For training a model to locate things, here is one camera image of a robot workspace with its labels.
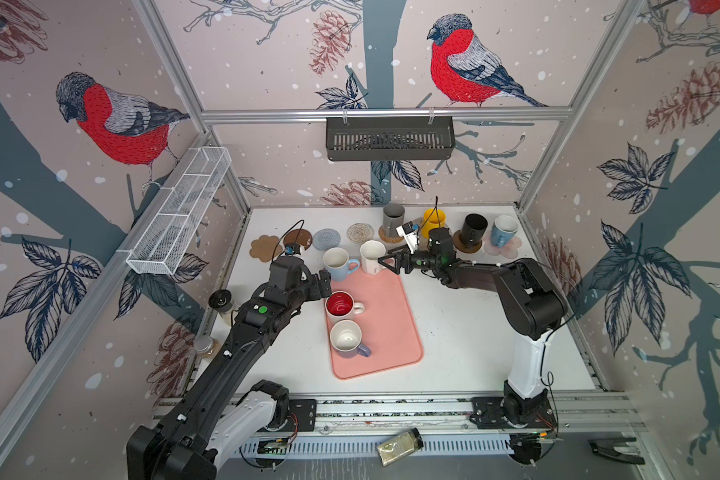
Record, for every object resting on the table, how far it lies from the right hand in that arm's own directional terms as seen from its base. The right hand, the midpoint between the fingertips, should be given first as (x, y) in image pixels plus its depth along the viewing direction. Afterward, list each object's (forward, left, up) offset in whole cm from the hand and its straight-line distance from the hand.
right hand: (380, 263), depth 92 cm
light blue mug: (+2, +15, -2) cm, 15 cm away
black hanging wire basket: (+43, -2, +18) cm, 46 cm away
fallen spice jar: (-46, -6, -6) cm, 47 cm away
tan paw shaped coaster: (+11, +43, -7) cm, 45 cm away
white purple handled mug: (-21, +10, -9) cm, 25 cm away
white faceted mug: (+5, +3, -1) cm, 6 cm away
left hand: (-12, +17, +10) cm, 23 cm away
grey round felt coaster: (+17, +21, -9) cm, 29 cm away
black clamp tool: (-43, -58, -13) cm, 73 cm away
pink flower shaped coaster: (+14, -46, -11) cm, 50 cm away
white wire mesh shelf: (0, +54, +22) cm, 58 cm away
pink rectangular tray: (-15, -3, -12) cm, 19 cm away
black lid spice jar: (-16, +45, +2) cm, 48 cm away
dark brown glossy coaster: (+18, +32, -9) cm, 38 cm away
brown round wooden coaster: (+14, -30, -9) cm, 34 cm away
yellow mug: (+25, -19, -5) cm, 32 cm away
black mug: (+17, -32, -3) cm, 36 cm away
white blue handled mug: (+16, -42, -2) cm, 45 cm away
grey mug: (+18, -4, +1) cm, 19 cm away
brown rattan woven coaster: (+17, -2, -8) cm, 19 cm away
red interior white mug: (-12, +12, -6) cm, 18 cm away
